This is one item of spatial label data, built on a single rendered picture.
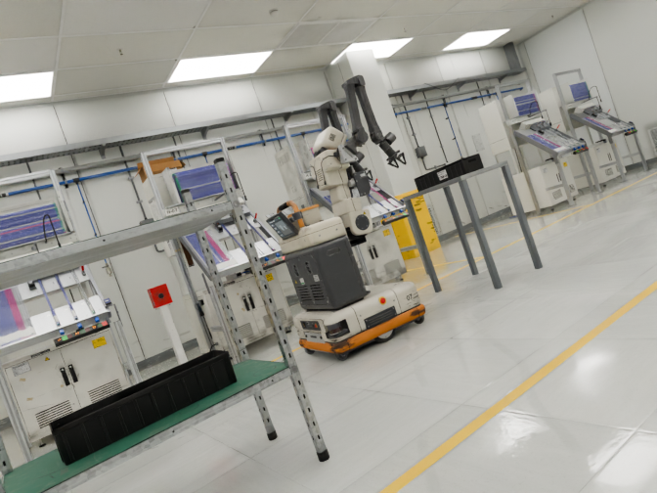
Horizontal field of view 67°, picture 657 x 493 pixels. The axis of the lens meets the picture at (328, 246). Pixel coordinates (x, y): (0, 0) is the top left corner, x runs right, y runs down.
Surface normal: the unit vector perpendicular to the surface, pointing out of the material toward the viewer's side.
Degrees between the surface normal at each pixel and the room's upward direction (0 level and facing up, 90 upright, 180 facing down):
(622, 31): 90
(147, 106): 90
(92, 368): 90
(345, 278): 90
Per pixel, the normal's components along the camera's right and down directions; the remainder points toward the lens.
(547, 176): 0.52, -0.15
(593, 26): -0.79, 0.29
